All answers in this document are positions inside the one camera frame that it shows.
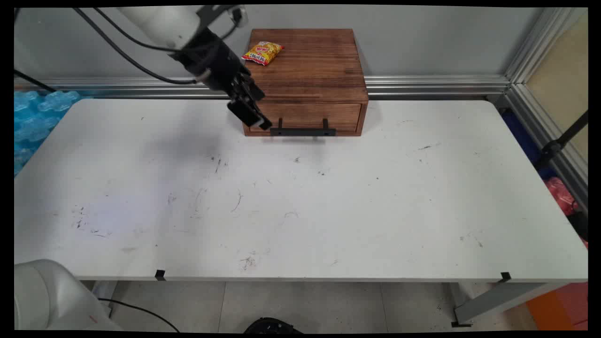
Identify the brown wooden drawer cabinet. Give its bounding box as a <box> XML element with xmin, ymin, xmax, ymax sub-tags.
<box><xmin>242</xmin><ymin>28</ymin><xmax>369</xmax><ymax>137</ymax></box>

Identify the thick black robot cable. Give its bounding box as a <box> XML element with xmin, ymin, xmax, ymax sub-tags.
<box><xmin>14</xmin><ymin>7</ymin><xmax>200</xmax><ymax>92</ymax></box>

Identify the black tripod pole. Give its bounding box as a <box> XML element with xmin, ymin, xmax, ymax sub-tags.
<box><xmin>535</xmin><ymin>110</ymin><xmax>588</xmax><ymax>170</ymax></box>

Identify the horizontal aluminium frame rail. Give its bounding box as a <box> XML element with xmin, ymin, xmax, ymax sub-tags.
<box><xmin>14</xmin><ymin>76</ymin><xmax>510</xmax><ymax>99</ymax></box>

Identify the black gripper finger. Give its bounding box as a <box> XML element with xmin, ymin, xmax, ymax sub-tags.
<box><xmin>228</xmin><ymin>100</ymin><xmax>273</xmax><ymax>131</ymax></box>
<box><xmin>235</xmin><ymin>77</ymin><xmax>266</xmax><ymax>101</ymax></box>

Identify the thin black camera cable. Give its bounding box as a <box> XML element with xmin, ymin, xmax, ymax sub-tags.
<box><xmin>93</xmin><ymin>7</ymin><xmax>241</xmax><ymax>51</ymax></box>

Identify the blue bubble wrap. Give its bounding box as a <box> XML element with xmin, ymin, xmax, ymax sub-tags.
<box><xmin>14</xmin><ymin>91</ymin><xmax>80</xmax><ymax>177</ymax></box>

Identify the red plastic bag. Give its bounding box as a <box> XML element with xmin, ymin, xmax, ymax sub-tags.
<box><xmin>545</xmin><ymin>177</ymin><xmax>581</xmax><ymax>216</ymax></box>

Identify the wrist camera on black plate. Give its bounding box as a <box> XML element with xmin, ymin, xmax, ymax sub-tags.
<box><xmin>197</xmin><ymin>6</ymin><xmax>248</xmax><ymax>30</ymax></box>

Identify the black round floor object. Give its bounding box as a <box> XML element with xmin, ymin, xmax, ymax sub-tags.
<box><xmin>244</xmin><ymin>318</ymin><xmax>303</xmax><ymax>334</ymax></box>

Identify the grey table leg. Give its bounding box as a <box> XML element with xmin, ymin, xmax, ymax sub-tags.
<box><xmin>92</xmin><ymin>281</ymin><xmax>118</xmax><ymax>310</ymax></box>
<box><xmin>452</xmin><ymin>282</ymin><xmax>571</xmax><ymax>328</ymax></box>

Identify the wooden drawer with black handle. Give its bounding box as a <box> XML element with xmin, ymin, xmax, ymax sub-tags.
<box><xmin>249</xmin><ymin>103</ymin><xmax>363</xmax><ymax>138</ymax></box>

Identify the orange box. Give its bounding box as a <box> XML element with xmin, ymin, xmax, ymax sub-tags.
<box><xmin>526</xmin><ymin>282</ymin><xmax>588</xmax><ymax>330</ymax></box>

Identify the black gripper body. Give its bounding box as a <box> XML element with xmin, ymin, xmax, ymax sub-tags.
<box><xmin>170</xmin><ymin>29</ymin><xmax>256</xmax><ymax>101</ymax></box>

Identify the black floor cable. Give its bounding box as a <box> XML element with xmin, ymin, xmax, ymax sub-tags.
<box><xmin>98</xmin><ymin>298</ymin><xmax>181</xmax><ymax>332</ymax></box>

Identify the aluminium frame post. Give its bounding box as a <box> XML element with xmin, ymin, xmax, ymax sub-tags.
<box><xmin>488</xmin><ymin>7</ymin><xmax>588</xmax><ymax>207</ymax></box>

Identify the blue crate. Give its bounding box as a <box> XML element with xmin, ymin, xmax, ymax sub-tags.
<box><xmin>500</xmin><ymin>110</ymin><xmax>557</xmax><ymax>179</ymax></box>

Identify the yellow red snack packet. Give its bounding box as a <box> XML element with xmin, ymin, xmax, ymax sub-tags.
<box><xmin>241</xmin><ymin>41</ymin><xmax>285</xmax><ymax>66</ymax></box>

